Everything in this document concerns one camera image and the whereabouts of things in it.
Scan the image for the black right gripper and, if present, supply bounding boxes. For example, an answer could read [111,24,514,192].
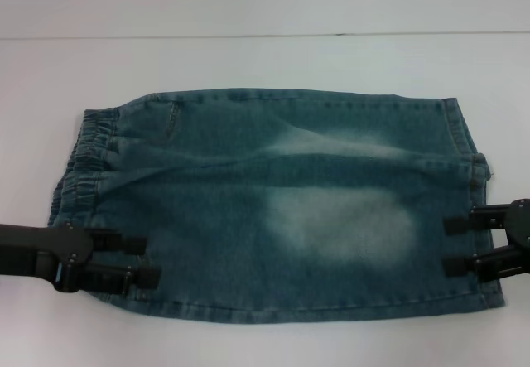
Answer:
[441,197,530,282]

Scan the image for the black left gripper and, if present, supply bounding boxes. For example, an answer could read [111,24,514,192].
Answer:
[0,222,162,296]

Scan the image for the blue denim shorts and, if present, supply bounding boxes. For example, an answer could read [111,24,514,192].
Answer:
[48,86,506,326]

